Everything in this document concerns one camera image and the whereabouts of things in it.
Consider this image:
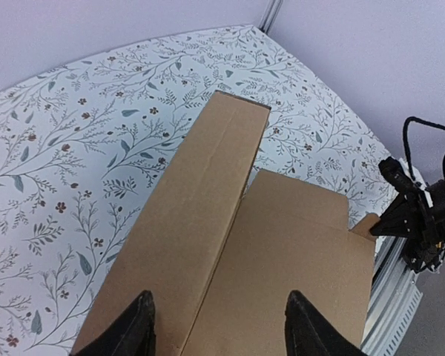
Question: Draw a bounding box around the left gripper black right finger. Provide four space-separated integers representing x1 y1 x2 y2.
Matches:
284 291 365 356

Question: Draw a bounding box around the aluminium front rail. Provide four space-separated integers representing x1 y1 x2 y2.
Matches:
360 237 423 355

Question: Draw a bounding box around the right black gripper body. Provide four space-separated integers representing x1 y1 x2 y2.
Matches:
403 181 445 273

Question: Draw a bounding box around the brown cardboard box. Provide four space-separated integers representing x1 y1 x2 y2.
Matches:
72 91 379 355

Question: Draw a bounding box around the right aluminium frame post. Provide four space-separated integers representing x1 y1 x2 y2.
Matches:
258 0 283 34

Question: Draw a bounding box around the floral patterned table mat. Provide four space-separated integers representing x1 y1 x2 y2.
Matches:
0 25 395 355

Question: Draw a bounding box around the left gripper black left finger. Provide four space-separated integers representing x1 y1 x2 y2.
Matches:
73 290 156 356

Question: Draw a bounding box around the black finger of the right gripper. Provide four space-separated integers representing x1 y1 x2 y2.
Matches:
369 194 423 237

